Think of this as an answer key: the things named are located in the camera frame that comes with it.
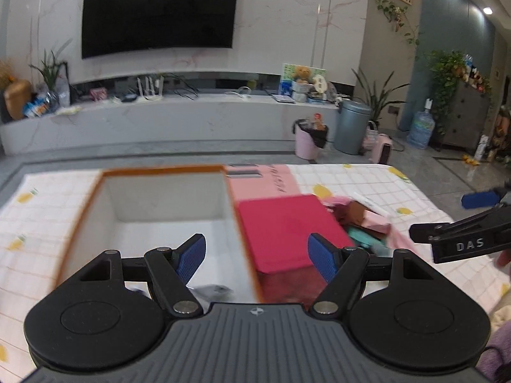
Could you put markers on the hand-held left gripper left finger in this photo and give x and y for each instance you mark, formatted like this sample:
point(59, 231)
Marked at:
point(191, 257)

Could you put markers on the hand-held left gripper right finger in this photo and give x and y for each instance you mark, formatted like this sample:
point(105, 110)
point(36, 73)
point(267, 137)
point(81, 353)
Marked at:
point(323, 257)

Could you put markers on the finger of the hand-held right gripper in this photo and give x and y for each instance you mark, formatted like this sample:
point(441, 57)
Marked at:
point(481, 200)
point(439, 231)

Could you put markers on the pink tassel sachet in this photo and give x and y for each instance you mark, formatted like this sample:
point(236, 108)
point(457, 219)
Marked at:
point(399, 239)

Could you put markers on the orange cardboard box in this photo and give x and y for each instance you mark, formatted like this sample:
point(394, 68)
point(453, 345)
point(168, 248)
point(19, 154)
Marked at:
point(159, 199)

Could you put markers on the person's right hand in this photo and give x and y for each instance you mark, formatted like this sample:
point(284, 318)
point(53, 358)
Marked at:
point(504, 257)

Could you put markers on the small oranges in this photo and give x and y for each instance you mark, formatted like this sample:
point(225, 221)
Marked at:
point(471, 160)

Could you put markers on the red transparent box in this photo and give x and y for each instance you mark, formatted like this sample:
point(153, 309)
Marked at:
point(279, 235)

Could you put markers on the maroon cloth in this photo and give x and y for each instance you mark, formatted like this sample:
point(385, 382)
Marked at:
point(353, 213)

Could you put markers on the grey drawer cabinet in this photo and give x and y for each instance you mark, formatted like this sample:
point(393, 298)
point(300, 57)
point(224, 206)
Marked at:
point(465, 119)

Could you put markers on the pink flat box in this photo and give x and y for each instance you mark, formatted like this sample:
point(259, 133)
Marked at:
point(259, 191)

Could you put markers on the blue water jug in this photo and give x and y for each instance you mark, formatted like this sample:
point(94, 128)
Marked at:
point(421, 129)

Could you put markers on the pink heater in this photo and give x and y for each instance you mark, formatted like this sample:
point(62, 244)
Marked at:
point(382, 149)

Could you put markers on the pink bin black liner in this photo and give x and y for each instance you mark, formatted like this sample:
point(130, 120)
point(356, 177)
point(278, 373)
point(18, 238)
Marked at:
point(307, 145)

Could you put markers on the woven basket bag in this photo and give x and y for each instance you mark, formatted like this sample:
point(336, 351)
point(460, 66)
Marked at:
point(370, 137)

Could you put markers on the purple fluffy garment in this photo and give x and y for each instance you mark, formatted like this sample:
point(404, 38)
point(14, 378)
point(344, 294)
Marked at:
point(495, 359)

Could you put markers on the row of plush toys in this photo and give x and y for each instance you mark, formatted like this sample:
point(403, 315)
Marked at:
point(475, 75)

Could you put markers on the bushy green plant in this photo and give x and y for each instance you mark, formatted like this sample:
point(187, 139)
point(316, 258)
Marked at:
point(445, 79)

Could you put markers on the grey trash can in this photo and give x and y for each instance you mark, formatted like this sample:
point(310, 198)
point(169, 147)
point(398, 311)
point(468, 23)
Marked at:
point(351, 129)

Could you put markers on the white marble console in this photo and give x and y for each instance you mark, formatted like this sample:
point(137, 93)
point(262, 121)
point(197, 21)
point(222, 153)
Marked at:
point(159, 123)

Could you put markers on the tall leaf floor plant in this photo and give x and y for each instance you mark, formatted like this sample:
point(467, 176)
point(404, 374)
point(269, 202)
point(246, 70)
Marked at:
point(379, 95)

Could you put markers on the white router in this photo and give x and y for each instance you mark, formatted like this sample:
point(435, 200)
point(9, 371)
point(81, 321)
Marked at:
point(149, 95)

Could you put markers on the white round fan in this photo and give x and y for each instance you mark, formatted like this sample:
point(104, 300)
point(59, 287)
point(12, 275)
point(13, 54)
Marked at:
point(320, 84)

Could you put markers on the brown teddy bear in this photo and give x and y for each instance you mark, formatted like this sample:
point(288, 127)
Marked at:
point(302, 74)

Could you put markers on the green poster card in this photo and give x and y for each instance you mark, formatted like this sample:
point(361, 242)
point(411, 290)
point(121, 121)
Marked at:
point(288, 72)

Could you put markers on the hanging vine plant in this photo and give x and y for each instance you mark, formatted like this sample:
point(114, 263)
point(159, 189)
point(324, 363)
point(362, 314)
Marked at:
point(395, 12)

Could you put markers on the clear plastic bottle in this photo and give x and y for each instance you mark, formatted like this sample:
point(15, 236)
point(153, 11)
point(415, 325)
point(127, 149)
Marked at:
point(64, 93)

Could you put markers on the blue snack packet pile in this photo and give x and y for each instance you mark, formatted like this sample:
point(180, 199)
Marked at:
point(38, 107)

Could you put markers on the green leafy potted plant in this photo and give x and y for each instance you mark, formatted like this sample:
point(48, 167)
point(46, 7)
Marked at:
point(50, 72)

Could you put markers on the gold vase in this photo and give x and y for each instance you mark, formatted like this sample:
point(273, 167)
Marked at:
point(18, 99)

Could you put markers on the dried flower bunch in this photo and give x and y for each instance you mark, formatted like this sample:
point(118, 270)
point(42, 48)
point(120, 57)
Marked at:
point(7, 74)

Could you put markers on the black wall television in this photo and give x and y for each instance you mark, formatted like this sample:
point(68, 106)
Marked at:
point(159, 12)

